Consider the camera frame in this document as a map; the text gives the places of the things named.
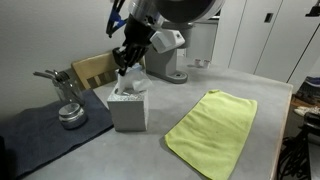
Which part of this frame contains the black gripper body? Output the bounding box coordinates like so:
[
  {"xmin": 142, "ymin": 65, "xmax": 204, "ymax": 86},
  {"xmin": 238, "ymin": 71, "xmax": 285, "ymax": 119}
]
[{"xmin": 122, "ymin": 14, "xmax": 156, "ymax": 50}]

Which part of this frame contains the yellow-green towel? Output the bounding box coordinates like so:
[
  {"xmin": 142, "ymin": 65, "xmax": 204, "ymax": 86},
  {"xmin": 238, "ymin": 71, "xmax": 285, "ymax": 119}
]
[{"xmin": 164, "ymin": 88, "xmax": 259, "ymax": 180}]

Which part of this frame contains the grey tissue box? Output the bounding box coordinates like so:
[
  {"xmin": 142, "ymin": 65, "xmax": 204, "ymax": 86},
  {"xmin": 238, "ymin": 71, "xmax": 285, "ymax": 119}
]
[{"xmin": 106, "ymin": 88, "xmax": 150, "ymax": 133}]

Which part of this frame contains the grey pod coffee machine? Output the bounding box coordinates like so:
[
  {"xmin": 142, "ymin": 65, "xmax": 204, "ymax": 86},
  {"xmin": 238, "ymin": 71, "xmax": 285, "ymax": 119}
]
[{"xmin": 144, "ymin": 20, "xmax": 195, "ymax": 85}]

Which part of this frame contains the round metal lidded jar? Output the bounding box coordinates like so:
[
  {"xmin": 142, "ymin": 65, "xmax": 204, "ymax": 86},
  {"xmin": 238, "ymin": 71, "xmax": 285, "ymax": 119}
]
[{"xmin": 58, "ymin": 102, "xmax": 89, "ymax": 131}]

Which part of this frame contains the dark blue cloth mat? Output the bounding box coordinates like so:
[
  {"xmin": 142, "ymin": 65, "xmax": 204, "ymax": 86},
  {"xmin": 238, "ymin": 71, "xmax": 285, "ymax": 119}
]
[{"xmin": 0, "ymin": 88, "xmax": 115, "ymax": 180}]

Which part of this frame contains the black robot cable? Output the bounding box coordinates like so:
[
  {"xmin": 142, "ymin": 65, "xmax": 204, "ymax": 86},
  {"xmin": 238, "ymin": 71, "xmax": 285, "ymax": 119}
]
[{"xmin": 105, "ymin": 0, "xmax": 128, "ymax": 39}]

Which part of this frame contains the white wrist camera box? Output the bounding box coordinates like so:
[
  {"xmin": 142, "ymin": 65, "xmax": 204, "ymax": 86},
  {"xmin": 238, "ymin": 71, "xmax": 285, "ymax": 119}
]
[{"xmin": 149, "ymin": 28, "xmax": 186, "ymax": 55}]

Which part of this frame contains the black cabinet handle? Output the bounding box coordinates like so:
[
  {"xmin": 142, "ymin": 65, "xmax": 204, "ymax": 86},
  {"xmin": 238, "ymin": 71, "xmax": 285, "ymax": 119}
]
[{"xmin": 263, "ymin": 12, "xmax": 275, "ymax": 24}]

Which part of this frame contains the black cable bundle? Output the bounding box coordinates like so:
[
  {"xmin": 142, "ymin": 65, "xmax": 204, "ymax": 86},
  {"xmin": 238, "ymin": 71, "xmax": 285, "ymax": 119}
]
[{"xmin": 277, "ymin": 113, "xmax": 320, "ymax": 180}]

